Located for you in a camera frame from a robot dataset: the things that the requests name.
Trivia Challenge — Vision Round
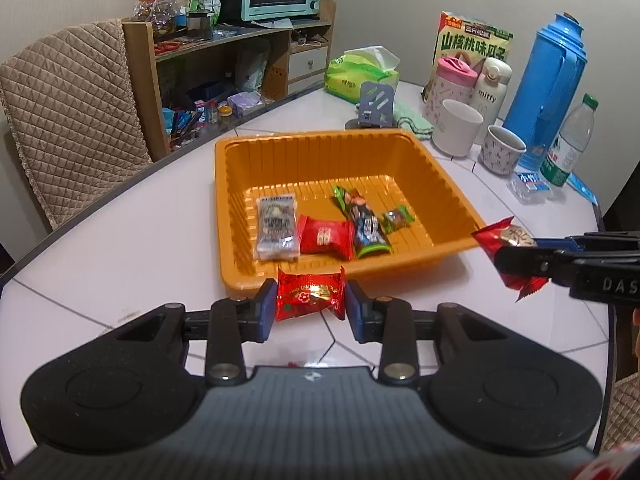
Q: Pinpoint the large red snack packet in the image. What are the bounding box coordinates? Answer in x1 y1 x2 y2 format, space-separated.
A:
470 216 550 302

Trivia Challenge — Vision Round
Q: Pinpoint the red gold patterned snack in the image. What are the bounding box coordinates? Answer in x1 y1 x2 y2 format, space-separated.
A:
276 266 346 321

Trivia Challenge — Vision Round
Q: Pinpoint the green black snack bag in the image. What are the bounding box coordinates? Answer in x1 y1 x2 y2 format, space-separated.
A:
333 185 392 259

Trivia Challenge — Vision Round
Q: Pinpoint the silver grey snack packet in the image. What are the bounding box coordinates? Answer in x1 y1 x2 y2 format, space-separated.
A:
255 194 299 261

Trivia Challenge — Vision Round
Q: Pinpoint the person's right hand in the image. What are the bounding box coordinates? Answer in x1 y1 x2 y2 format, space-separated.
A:
629 308 640 361

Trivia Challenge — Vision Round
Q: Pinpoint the clear toothpick box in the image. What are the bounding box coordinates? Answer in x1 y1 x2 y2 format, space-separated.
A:
508 171 551 205

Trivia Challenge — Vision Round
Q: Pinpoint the red packet in tray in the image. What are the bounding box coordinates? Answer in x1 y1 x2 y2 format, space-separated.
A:
297 214 355 261

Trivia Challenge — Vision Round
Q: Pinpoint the small green candy packet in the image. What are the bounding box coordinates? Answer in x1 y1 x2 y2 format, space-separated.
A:
380 205 414 234

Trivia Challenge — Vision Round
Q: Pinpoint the patterned small cup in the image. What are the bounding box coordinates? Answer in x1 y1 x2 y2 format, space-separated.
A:
480 125 527 177

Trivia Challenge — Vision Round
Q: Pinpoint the water bottle green cap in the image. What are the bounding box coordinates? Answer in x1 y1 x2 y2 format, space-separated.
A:
540 93 599 190

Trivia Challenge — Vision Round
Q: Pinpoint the orange plastic tray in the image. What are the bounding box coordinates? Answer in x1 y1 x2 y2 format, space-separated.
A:
214 129 485 292

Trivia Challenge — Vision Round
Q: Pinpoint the white mug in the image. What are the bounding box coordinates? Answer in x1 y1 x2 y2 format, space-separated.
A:
432 99 484 158

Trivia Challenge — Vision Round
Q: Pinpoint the blue thermos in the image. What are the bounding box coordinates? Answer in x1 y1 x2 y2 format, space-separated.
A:
503 13 587 171

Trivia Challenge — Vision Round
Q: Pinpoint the white miffy bottle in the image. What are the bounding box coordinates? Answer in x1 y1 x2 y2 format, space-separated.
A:
470 58 512 126

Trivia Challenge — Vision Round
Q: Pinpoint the green cloth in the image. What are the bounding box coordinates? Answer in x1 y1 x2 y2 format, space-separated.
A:
394 101 434 141

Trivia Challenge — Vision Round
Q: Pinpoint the pink lidded cup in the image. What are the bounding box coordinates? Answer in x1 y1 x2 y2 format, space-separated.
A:
425 56 478 126

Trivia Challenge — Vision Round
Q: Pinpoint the grey phone stand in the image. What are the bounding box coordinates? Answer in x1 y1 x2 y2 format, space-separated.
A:
345 81 396 130

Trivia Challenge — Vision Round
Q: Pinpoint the sunflower seed bag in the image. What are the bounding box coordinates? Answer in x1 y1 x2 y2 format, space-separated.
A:
422 11 513 101

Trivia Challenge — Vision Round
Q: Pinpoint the wooden shelf unit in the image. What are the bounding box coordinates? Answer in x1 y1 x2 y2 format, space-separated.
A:
122 0 337 162

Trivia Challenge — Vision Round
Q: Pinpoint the green tissue pack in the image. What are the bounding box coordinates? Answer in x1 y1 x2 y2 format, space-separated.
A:
324 46 400 104

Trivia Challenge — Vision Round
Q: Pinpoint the quilted beige chair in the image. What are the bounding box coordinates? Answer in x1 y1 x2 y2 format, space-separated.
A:
1 20 152 228

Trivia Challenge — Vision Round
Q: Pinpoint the orange-lid plastic jar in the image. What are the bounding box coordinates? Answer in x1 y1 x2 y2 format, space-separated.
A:
131 0 178 38

